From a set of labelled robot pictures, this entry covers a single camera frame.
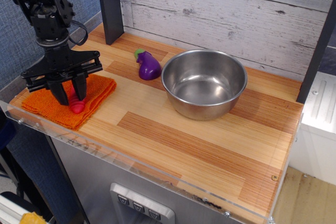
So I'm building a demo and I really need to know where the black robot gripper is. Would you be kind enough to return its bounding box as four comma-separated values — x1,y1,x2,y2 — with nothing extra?
21,44,102,105

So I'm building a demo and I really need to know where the red handled metal fork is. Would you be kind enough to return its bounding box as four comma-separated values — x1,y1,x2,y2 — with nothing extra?
68,84,86,114

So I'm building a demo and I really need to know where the orange knitted napkin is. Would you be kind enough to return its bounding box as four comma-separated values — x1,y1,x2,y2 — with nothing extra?
22,74,117,131

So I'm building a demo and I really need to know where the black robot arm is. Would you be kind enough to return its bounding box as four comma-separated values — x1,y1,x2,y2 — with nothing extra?
13,0,102,105

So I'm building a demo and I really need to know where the purple toy eggplant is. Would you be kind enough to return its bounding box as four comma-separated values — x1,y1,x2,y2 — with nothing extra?
134,49,161,80

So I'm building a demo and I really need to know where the stainless steel cabinet front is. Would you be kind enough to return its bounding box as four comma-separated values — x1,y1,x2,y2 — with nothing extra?
50,136,245,224

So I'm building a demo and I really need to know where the silver dispenser button panel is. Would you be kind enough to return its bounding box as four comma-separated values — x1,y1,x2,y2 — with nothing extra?
110,183,175,224

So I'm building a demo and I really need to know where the stainless steel bowl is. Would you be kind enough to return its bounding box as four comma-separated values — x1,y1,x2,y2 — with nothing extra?
161,49,248,121

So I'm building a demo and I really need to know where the clear acrylic table guard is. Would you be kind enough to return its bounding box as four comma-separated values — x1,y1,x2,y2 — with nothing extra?
2,97,303,223

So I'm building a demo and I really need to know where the white side cabinet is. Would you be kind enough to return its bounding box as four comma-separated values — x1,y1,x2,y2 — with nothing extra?
289,72,335,185

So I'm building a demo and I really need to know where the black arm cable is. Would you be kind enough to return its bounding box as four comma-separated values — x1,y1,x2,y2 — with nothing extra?
67,19,89,47

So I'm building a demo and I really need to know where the dark grey left post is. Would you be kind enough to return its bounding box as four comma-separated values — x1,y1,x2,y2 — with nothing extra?
99,0,124,45

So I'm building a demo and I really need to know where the dark grey post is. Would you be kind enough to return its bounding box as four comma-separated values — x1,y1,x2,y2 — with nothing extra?
99,0,124,45
296,0,335,104

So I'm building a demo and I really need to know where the dark grey right post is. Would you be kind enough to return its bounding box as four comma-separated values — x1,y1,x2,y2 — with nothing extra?
296,0,335,104

